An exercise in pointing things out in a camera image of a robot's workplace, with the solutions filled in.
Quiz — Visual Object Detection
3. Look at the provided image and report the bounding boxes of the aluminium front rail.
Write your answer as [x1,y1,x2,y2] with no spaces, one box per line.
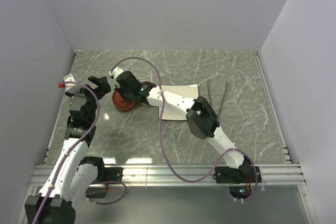
[28,164,306,187]

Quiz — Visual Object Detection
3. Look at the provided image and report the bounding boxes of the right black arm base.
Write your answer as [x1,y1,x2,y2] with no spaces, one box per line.
[213,166,263,202]

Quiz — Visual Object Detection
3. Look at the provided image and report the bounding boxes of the steel bowl red base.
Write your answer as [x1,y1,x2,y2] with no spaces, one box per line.
[115,104,136,112]

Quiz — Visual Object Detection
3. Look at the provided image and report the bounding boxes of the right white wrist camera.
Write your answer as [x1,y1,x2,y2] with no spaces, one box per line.
[108,67,124,79]

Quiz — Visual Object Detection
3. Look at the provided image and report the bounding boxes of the white rectangular plate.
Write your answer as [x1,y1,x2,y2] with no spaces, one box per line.
[162,84,199,121]

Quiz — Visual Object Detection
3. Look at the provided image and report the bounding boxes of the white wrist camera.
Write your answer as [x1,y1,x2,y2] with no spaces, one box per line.
[58,73,77,93]
[108,67,124,79]

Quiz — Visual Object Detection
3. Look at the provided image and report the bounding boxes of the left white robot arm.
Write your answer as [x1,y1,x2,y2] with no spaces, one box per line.
[24,74,111,223]

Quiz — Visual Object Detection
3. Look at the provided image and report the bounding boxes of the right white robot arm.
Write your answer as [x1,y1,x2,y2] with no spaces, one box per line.
[109,68,253,182]

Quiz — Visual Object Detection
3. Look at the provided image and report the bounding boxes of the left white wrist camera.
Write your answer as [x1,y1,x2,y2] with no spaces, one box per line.
[58,73,77,93]

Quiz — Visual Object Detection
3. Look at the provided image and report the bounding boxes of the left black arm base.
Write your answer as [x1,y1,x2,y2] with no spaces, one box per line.
[78,156,128,205]

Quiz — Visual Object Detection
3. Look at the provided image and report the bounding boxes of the red lid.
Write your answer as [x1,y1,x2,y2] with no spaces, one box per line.
[112,91,136,106]
[141,81,156,87]

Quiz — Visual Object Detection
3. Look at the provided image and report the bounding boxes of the metal tongs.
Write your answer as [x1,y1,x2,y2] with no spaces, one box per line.
[206,79,228,118]

